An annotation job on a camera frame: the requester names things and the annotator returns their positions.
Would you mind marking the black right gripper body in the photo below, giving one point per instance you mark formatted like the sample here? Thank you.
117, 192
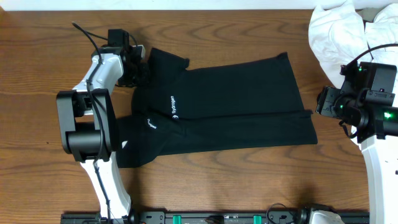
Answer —
336, 105

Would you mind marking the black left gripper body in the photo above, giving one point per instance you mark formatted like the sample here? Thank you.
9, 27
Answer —
137, 74

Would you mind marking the black t-shirt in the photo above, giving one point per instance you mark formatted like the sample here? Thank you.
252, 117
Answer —
246, 105

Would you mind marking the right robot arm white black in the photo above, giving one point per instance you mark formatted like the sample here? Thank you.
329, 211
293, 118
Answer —
369, 117

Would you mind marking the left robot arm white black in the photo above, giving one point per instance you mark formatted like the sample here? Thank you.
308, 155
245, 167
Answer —
90, 133

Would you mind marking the white clothes pile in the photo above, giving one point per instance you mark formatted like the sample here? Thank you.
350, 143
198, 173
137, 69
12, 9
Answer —
337, 36

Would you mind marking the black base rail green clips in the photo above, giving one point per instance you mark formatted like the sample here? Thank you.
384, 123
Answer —
277, 213

